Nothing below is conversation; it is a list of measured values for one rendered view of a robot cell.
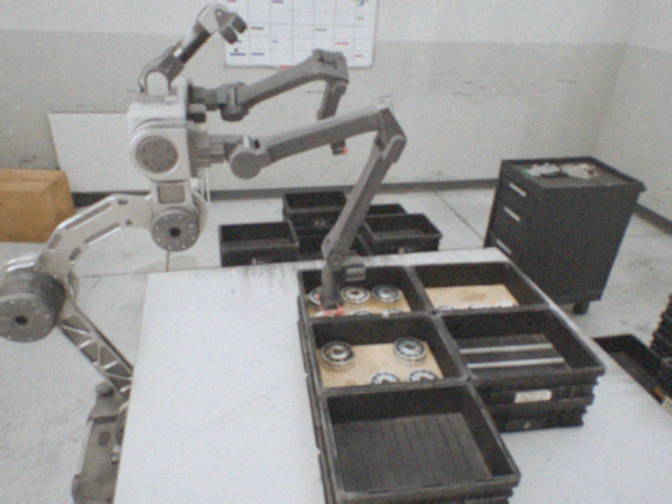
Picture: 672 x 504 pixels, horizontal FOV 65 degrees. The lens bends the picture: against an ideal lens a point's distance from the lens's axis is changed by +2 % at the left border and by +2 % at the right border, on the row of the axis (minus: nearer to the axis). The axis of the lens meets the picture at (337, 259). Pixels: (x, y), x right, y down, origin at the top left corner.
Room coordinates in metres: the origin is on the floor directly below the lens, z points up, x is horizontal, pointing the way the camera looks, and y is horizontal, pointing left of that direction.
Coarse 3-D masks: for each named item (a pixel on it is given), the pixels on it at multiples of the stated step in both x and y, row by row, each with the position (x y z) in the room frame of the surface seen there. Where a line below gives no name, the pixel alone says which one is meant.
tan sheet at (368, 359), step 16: (320, 352) 1.23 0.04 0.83; (368, 352) 1.24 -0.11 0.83; (384, 352) 1.25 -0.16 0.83; (320, 368) 1.16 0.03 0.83; (352, 368) 1.17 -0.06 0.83; (368, 368) 1.17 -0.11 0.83; (384, 368) 1.17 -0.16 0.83; (400, 368) 1.18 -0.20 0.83; (416, 368) 1.18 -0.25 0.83; (432, 368) 1.19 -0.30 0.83; (336, 384) 1.10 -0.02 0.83; (352, 384) 1.10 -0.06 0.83
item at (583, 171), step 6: (564, 168) 2.92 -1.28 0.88; (570, 168) 2.91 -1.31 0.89; (576, 168) 2.93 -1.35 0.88; (582, 168) 2.92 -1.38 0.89; (588, 168) 2.92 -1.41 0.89; (594, 168) 2.94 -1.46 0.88; (570, 174) 2.86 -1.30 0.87; (576, 174) 2.85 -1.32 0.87; (582, 174) 2.85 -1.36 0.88; (588, 174) 2.85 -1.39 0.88; (594, 174) 2.86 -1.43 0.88; (600, 174) 2.88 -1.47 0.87
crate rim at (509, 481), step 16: (432, 384) 1.01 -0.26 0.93; (448, 384) 1.01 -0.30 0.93; (464, 384) 1.02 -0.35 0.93; (320, 400) 0.93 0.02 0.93; (480, 400) 0.96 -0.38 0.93; (496, 432) 0.86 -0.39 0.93; (336, 464) 0.75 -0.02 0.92; (512, 464) 0.78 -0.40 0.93; (336, 480) 0.71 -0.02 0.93; (464, 480) 0.73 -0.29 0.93; (480, 480) 0.73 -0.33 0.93; (496, 480) 0.73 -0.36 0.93; (512, 480) 0.74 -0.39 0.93; (336, 496) 0.68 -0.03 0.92; (352, 496) 0.68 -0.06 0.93; (368, 496) 0.68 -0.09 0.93; (384, 496) 0.68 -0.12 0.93; (400, 496) 0.69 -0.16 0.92; (416, 496) 0.70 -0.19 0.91; (432, 496) 0.70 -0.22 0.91
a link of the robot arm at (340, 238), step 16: (400, 144) 1.29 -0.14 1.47; (368, 160) 1.34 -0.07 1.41; (384, 160) 1.31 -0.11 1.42; (368, 176) 1.31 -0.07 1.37; (384, 176) 1.33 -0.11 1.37; (352, 192) 1.34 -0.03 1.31; (368, 192) 1.32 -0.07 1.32; (352, 208) 1.31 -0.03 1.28; (336, 224) 1.34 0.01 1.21; (352, 224) 1.32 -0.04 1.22; (336, 240) 1.31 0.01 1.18; (352, 240) 1.32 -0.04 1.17
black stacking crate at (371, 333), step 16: (400, 320) 1.29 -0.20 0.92; (416, 320) 1.30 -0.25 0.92; (320, 336) 1.25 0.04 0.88; (336, 336) 1.26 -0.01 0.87; (352, 336) 1.27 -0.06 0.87; (368, 336) 1.28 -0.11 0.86; (384, 336) 1.29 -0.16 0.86; (400, 336) 1.30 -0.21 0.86; (416, 336) 1.31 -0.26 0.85; (432, 336) 1.27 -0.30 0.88; (432, 352) 1.25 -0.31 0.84; (448, 352) 1.15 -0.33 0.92; (448, 368) 1.13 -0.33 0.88; (320, 416) 0.98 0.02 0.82
